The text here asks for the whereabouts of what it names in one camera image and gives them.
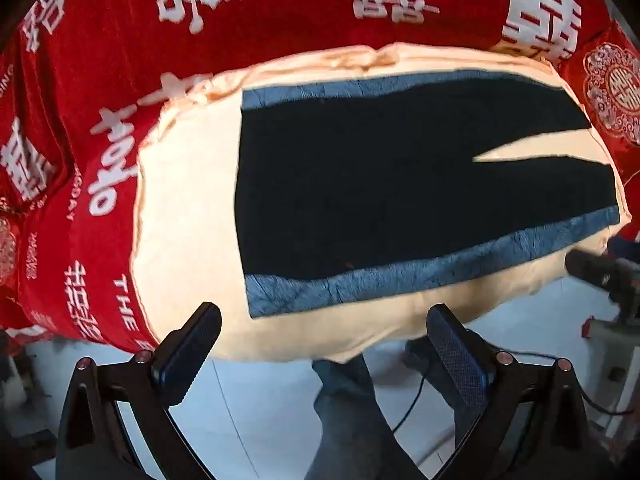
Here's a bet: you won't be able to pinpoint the beige cloth mat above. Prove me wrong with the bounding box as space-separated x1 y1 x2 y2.
131 42 632 365

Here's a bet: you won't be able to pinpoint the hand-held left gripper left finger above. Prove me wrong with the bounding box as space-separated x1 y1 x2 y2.
56 302 223 480

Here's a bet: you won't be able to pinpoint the black cable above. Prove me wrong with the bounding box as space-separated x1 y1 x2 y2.
389 351 633 435

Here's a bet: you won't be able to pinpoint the black pants with blue stripes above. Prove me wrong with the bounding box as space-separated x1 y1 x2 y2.
234 66 621 321

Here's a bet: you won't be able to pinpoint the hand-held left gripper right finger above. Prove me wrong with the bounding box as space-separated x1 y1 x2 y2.
426 304 592 480

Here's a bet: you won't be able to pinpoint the white metal frame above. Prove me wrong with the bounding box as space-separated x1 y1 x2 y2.
579 305 640 443

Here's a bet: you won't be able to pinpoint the red embroidered pillow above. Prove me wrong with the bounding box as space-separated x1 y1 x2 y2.
569 22 640 147

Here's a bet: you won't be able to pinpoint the person's leg in jeans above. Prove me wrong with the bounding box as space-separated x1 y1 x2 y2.
309 354 402 480

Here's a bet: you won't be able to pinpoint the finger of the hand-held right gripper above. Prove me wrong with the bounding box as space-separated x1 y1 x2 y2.
565 249 620 288

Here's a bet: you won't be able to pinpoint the red printed blanket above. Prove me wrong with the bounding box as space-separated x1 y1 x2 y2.
0 0 640 356

